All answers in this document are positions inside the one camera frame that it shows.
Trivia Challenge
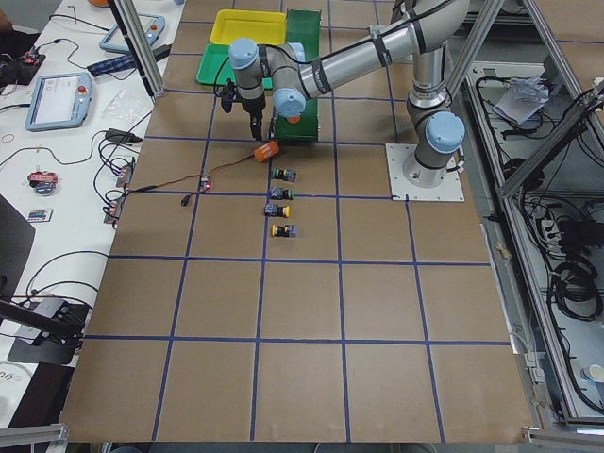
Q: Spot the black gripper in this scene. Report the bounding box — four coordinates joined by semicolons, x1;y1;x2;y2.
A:
242;96;265;140

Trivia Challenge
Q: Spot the orange cylinder with 4680 print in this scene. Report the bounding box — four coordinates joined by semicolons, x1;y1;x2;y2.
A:
253;141;279;163

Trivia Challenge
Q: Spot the green push button switch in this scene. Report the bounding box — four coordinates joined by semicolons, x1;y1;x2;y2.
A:
272;168;296;183
269;187;295;200

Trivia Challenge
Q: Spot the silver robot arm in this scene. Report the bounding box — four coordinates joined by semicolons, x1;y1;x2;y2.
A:
218;0;469;189

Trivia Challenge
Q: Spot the green plastic tray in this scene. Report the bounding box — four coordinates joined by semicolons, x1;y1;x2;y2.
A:
195;43;235;86

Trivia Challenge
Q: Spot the small green circuit board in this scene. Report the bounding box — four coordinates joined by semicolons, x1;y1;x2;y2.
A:
198;175;211;193

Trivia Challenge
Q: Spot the yellow plastic tray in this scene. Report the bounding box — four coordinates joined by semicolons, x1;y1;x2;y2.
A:
210;9;286;45

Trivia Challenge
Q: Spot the green conveyor belt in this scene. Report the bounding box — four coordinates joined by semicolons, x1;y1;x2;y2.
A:
269;9;321;143

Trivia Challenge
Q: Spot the teach pendant tablet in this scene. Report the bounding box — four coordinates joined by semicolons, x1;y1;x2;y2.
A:
25;73;93;132
98;14;167;54

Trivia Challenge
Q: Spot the yellow push button switch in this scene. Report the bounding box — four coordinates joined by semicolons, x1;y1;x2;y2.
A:
270;225;297;238
264;203;291;218

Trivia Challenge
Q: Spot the red black wire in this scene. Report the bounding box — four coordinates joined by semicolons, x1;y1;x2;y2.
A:
120;149;259;209

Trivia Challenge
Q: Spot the aluminium frame post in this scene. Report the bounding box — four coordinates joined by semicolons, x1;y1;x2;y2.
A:
108;0;165;99

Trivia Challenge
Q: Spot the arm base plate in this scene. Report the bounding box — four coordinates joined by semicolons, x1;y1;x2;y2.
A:
385;143;464;203

